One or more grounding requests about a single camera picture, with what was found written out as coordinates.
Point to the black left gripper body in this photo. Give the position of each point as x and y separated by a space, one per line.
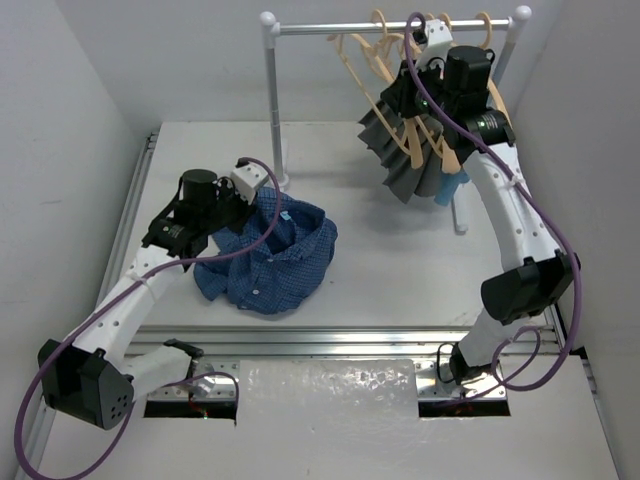
232 215

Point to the aluminium left side rail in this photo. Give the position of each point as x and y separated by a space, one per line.
43 422

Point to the light blue cloth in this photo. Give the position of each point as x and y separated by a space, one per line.
449 184

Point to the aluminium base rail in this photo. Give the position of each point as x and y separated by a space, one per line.
226 347

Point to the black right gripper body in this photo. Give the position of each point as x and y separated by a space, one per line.
412 100

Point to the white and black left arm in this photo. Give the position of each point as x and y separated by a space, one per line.
87 376

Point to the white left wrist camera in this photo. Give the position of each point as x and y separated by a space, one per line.
248 180

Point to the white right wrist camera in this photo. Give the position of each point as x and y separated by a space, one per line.
439 40

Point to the blue plaid button shirt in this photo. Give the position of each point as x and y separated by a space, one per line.
281 272

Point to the beige hanger with blue cloth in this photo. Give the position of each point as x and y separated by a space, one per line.
450 163

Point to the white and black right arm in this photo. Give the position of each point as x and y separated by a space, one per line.
452 85

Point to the beige hanger with grey cloth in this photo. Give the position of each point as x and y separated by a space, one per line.
410 141

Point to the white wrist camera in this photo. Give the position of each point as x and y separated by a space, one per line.
439 40
248 180

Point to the grey pleated cloth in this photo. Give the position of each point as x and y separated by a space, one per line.
403 181

